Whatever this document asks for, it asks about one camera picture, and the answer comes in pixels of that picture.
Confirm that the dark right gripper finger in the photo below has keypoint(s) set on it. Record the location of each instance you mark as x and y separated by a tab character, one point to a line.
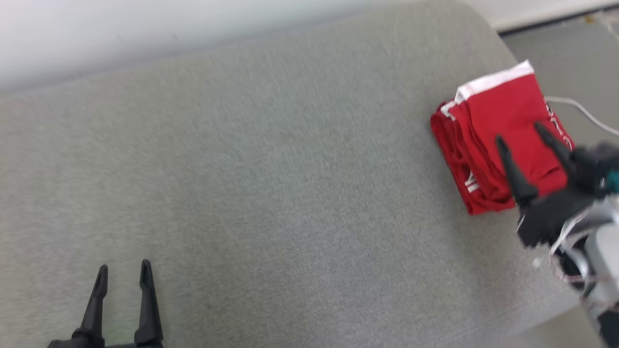
515	169
556	145

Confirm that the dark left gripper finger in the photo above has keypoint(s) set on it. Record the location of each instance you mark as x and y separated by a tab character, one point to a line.
147	304
94	304

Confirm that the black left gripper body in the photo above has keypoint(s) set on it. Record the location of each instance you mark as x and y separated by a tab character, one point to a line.
96	342

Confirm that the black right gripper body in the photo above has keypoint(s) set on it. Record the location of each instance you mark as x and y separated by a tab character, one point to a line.
546	217

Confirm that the red number 23 jersey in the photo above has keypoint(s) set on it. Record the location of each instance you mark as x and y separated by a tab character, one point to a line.
498	111

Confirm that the grey fabric sofa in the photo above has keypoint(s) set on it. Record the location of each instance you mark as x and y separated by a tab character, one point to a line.
266	169

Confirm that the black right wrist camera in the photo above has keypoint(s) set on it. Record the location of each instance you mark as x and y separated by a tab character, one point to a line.
597	166

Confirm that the white wall baseboard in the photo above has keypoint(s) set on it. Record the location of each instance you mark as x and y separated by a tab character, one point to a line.
532	12

